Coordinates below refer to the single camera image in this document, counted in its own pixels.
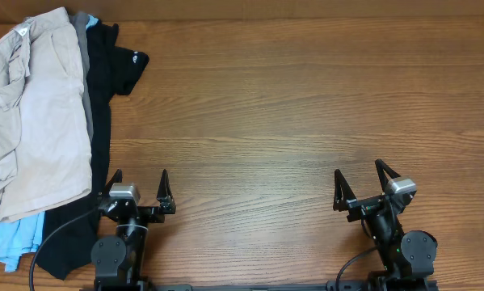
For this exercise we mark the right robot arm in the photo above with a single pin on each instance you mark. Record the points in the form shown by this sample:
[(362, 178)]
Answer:
[(408, 257)]

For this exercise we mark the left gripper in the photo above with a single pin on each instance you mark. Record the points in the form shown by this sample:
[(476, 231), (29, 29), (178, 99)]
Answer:
[(164, 195)]

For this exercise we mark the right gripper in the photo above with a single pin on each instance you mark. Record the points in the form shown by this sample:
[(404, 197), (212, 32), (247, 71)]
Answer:
[(344, 195)]

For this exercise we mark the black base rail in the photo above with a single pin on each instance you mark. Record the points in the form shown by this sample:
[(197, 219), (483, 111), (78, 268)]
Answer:
[(345, 285)]

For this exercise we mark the grey shirt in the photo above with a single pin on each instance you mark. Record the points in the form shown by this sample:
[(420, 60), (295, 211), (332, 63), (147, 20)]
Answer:
[(79, 22)]

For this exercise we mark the light blue shirt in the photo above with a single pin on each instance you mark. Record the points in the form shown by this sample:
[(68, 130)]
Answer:
[(18, 238)]

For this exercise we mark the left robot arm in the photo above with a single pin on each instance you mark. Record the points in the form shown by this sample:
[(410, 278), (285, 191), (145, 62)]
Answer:
[(118, 258)]

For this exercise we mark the beige khaki shorts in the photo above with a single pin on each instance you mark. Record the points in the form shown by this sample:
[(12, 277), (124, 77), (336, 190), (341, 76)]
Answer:
[(44, 144)]

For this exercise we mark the black t-shirt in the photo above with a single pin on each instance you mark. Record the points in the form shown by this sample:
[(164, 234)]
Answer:
[(67, 238)]

